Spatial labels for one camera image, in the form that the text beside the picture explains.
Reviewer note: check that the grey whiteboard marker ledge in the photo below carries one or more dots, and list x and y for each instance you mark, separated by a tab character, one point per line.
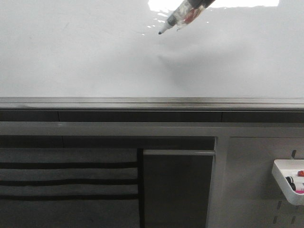
153	103

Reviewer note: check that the red capped marker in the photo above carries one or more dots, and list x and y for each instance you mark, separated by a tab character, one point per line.
300	173

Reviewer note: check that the grey fabric organizer with straps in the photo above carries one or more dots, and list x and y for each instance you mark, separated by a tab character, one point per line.
70	188

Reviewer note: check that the black capped marker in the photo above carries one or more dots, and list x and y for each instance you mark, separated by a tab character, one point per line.
295	182

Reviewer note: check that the white plastic marker tray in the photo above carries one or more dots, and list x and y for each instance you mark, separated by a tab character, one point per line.
282	169

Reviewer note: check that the grey pegboard panel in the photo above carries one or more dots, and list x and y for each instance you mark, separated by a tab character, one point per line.
244	192

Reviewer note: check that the white whiteboard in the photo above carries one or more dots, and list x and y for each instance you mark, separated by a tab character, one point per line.
112	48

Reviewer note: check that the dark grey cabinet panel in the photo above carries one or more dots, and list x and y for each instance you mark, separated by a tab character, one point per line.
176	188

